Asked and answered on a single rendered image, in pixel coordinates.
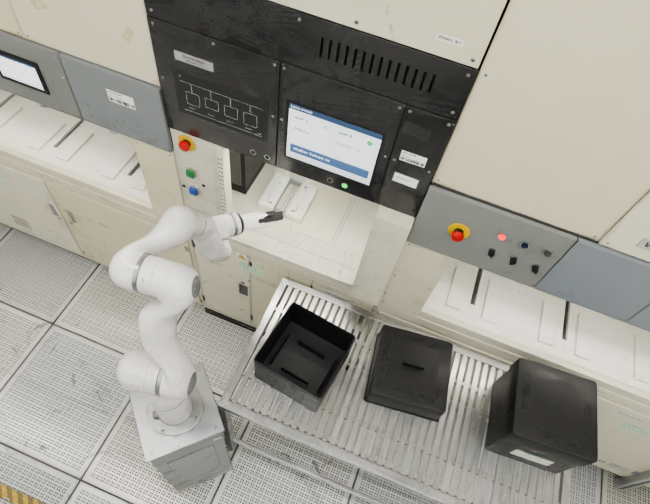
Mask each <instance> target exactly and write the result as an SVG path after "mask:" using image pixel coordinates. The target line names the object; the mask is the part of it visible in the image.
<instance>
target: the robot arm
mask: <svg viewBox="0 0 650 504"><path fill-rule="evenodd" d="M279 220H283V212H282V211H279V212H276V211H275V210H273V211H268V212H266V213H257V212H254V213H247V214H243V215H240V214H239V213H235V212H231V213H226V214H221V215H216V216H210V215H209V214H208V213H206V212H203V211H200V210H197V209H194V208H191V207H188V206H184V205H175V206H172V207H170V208H169V209H167V210H166V211H165V213H164V214H163V216H162V217H161V219H160V221H159V222H158V224H157V225H156V227H155V228H154V229H153V230H152V231H151V232H149V233H148V234H147V235H146V236H144V237H142V238H141V239H139V240H137V241H135V242H132V243H130V244H128V245H126V246H125V247H123V248H122V249H120V250H119V251H118V252H117V253H116V254H115V255H114V256H113V258H112V259H111V261H110V264H109V269H108V271H109V275H110V278H111V280H112V281H113V282H114V283H115V284H116V285H118V286H119V287H121V288H124V289H127V290H131V291H135V292H138V293H142V294H146V295H150V296H153V297H156V298H157V299H155V300H152V301H150V302H149V303H147V304H146V305H145V306H144V307H143V308H142V310H141V311H140V314H139V317H138V328H139V336H140V341H141V344H142V346H143V348H144V349H145V350H142V349H134V350H130V351H128V352H126V353H125V354H124V355H123V356H122V357H121V359H119V362H118V365H117V367H116V376H117V379H118V382H119V383H120V385H121V386H122V387H123V388H124V389H126V390H127V391H128V392H130V393H132V394H133V395H135V396H137V397H139V398H141V399H143V400H145V401H147V402H150V403H149V407H148V419H149V422H150V424H151V425H152V427H153V428H154V429H155V430H156V431H157V432H158V433H160V434H162V435H165V436H179V435H182V434H184V433H186V432H188V431H189V430H191V429H192V428H193V427H194V426H195V425H196V424H197V422H198V421H199V419H200V417H201V414H202V399H201V397H200V394H199V393H198V391H197V390H196V389H195V385H196V381H197V373H196V368H195V365H194V363H193V361H192V360H191V358H190V356H189V355H188V353H187V352H186V350H185V349H184V348H183V346H182V345H181V343H180V341H179V339H178V336H177V314H179V313H180V312H182V311H184V310H185V309H187V308H188V307H189V306H190V305H191V304H192V303H193V302H194V301H195V299H196V298H197V296H198V294H199V291H200V287H201V282H200V277H199V275H198V273H197V272H196V271H195V270H194V269H193V268H192V267H190V266H188V265H185V264H183V263H179V262H176V261H172V260H169V259H165V258H161V257H157V256H156V255H158V254H160V253H163V252H166V251H168V250H171V249H173V248H176V247H178V246H180V245H182V244H184V243H185V242H187V241H188V240H189V239H192V240H193V242H194V244H195V246H196V248H197V249H198V251H199V253H200V254H201V255H202V256H203V257H204V258H205V259H206V260H209V261H213V262H221V261H224V260H227V259H228V258H230V256H231V254H232V250H231V246H230V242H229V238H230V237H234V236H239V235H240V234H242V233H243V231H246V230H254V229H259V228H265V227H268V226H269V224H267V223H268V222H273V221H279Z"/></svg>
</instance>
